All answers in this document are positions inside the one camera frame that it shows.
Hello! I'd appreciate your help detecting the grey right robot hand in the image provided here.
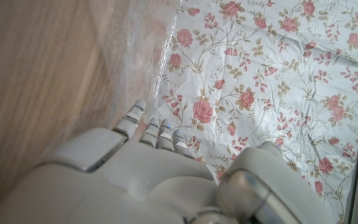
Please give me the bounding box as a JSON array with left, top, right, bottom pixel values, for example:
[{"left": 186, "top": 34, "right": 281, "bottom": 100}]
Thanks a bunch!
[{"left": 0, "top": 99, "right": 335, "bottom": 224}]

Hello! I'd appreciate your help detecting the transparent cling film sheet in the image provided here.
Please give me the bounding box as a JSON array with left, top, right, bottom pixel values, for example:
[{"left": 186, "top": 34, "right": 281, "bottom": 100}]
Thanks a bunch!
[{"left": 88, "top": 0, "right": 184, "bottom": 128}]

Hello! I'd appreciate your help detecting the floral rose backdrop cloth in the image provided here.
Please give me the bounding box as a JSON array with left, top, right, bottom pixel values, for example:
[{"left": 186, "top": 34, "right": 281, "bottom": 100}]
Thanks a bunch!
[{"left": 152, "top": 0, "right": 358, "bottom": 224}]

